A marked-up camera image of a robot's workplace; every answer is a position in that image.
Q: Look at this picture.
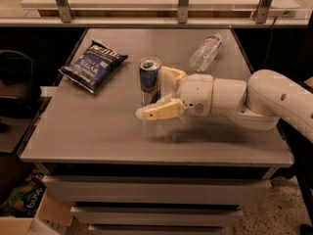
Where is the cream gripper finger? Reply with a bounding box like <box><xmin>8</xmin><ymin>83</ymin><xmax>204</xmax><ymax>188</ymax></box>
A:
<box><xmin>159</xmin><ymin>66</ymin><xmax>187</xmax><ymax>91</ymax></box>
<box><xmin>136</xmin><ymin>93</ymin><xmax>187</xmax><ymax>120</ymax></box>

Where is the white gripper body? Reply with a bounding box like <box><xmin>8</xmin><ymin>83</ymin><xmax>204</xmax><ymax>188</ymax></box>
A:
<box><xmin>178</xmin><ymin>74</ymin><xmax>214</xmax><ymax>117</ymax></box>

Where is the red bull can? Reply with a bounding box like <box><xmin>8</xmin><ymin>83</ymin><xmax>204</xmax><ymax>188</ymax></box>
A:
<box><xmin>139</xmin><ymin>57</ymin><xmax>161</xmax><ymax>106</ymax></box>

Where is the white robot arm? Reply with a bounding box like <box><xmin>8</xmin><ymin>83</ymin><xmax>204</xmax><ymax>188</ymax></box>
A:
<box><xmin>136</xmin><ymin>67</ymin><xmax>313</xmax><ymax>141</ymax></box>

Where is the clear plastic water bottle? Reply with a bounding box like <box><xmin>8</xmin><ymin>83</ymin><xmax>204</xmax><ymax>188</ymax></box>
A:
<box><xmin>189</xmin><ymin>33</ymin><xmax>222</xmax><ymax>72</ymax></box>

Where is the grey drawer cabinet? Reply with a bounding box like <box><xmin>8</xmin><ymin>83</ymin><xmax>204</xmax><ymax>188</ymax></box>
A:
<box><xmin>22</xmin><ymin>29</ymin><xmax>293</xmax><ymax>235</ymax></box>

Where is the blue kettle chips bag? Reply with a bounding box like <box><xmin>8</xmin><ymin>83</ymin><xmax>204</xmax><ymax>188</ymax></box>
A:
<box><xmin>60</xmin><ymin>40</ymin><xmax>128</xmax><ymax>93</ymax></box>

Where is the white shelf with metal brackets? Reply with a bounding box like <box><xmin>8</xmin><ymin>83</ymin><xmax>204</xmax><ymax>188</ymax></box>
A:
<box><xmin>0</xmin><ymin>0</ymin><xmax>313</xmax><ymax>27</ymax></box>

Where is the black chair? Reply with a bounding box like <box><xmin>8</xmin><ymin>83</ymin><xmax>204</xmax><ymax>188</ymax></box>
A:
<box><xmin>0</xmin><ymin>49</ymin><xmax>41</xmax><ymax>118</ymax></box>

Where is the cardboard box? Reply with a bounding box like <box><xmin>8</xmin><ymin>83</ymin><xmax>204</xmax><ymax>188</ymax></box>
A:
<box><xmin>0</xmin><ymin>190</ymin><xmax>73</xmax><ymax>235</ymax></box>

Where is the green snack bag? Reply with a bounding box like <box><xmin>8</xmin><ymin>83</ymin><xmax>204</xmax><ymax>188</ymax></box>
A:
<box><xmin>1</xmin><ymin>172</ymin><xmax>46</xmax><ymax>217</ymax></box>

